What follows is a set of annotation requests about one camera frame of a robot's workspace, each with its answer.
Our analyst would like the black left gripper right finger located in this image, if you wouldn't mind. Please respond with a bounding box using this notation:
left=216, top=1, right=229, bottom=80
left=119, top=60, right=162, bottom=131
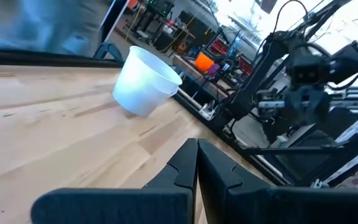
left=197, top=138, right=358, bottom=224

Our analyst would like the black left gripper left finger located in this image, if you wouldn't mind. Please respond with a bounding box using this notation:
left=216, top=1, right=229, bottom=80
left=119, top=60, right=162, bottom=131
left=31, top=138, right=198, bottom=224

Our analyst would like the orange plastic bucket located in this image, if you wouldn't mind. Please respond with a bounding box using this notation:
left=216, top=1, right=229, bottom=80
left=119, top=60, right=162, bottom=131
left=194, top=52, right=215, bottom=73

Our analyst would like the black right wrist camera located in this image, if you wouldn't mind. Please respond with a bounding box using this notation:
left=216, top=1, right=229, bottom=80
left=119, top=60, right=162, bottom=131
left=290, top=55, right=324, bottom=85

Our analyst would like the white plastic halloween bucket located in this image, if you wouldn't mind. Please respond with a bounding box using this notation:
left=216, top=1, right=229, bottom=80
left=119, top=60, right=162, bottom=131
left=112, top=45, right=183, bottom=117

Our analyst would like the purple plastic bucket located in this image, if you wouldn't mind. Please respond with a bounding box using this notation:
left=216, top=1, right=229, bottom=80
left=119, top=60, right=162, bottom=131
left=208, top=63, right=221, bottom=77

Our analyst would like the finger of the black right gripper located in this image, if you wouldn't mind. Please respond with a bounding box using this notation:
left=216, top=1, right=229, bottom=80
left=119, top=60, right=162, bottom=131
left=306, top=92, right=331, bottom=125
left=288, top=92, right=308, bottom=125

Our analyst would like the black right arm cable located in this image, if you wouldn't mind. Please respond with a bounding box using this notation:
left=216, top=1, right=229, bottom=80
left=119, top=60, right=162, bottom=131
left=272, top=0, right=310, bottom=35

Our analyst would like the black table clamp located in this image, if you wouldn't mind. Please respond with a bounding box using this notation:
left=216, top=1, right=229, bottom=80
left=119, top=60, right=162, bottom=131
left=92, top=42, right=124, bottom=63

